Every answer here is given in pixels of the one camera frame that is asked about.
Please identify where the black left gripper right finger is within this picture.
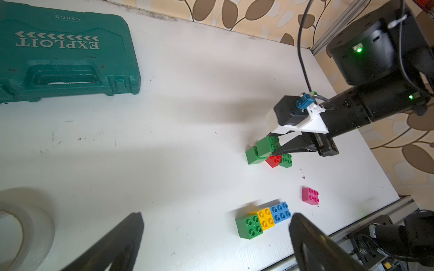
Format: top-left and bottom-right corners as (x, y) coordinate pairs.
(289, 213), (367, 271)

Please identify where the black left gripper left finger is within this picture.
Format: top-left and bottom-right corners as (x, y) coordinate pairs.
(63, 212), (144, 271)

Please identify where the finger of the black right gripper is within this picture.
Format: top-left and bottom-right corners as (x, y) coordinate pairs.
(272, 134), (317, 156)

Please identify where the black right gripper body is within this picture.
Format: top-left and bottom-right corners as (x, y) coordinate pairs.
(311, 133), (339, 157)

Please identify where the red lego brick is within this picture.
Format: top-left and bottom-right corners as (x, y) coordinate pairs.
(266, 155), (282, 168)

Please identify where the yellow lego brick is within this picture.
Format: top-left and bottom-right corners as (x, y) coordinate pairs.
(249, 207), (275, 231)

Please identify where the green lego brick front row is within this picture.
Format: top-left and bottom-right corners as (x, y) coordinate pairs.
(235, 215), (263, 239)

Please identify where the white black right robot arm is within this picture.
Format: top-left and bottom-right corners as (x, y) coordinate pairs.
(269, 1), (434, 157)

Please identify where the blue lego brick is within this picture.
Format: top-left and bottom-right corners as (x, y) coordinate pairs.
(270, 202), (292, 224)

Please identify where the pink lego brick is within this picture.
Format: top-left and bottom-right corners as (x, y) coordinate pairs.
(302, 187), (320, 206)

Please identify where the clear tape roll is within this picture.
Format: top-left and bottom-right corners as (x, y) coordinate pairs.
(1, 202), (55, 271)

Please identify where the green plastic tool case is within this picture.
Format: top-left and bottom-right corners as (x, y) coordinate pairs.
(1, 1), (141, 103)

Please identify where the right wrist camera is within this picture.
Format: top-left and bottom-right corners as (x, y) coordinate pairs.
(266, 94), (328, 137)

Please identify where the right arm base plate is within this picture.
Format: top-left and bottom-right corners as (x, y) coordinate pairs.
(348, 215), (401, 271)

